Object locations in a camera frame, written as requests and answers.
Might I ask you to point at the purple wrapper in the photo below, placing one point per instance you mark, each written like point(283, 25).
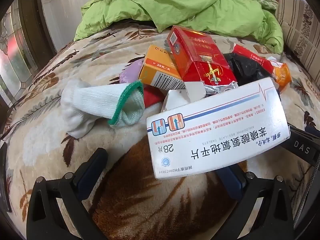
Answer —
point(130, 72)

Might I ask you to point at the red and white box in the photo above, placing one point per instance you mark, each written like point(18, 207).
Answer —
point(250, 56)

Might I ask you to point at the green quilt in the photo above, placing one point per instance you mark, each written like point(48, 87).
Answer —
point(162, 2)

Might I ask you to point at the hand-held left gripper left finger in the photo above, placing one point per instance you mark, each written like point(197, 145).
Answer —
point(90, 171)

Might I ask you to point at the leaf print blanket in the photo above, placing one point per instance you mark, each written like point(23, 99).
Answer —
point(50, 155)

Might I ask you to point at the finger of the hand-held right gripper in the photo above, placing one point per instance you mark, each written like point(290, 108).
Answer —
point(306, 133)

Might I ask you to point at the patterned glass door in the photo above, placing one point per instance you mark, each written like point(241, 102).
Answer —
point(12, 55)

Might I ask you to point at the orange medicine box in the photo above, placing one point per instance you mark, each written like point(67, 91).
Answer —
point(155, 70)

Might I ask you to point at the white medicine box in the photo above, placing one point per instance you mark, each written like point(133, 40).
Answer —
point(212, 135)

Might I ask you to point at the orange plastic packet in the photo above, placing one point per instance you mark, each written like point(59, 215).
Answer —
point(282, 73)

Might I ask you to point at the red cigarette pack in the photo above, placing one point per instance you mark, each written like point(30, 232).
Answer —
point(197, 55)

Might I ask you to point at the striped floral cushion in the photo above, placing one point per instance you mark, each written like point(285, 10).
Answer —
point(300, 25)

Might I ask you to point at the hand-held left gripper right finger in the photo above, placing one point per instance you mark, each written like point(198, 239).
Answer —
point(230, 181)

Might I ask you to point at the black plastic bag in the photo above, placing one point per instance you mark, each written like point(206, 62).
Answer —
point(240, 67)

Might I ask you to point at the red wrapper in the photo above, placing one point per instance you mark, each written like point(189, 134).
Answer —
point(151, 96)

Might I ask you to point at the white knit glove green cuff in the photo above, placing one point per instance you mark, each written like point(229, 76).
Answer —
point(95, 97)

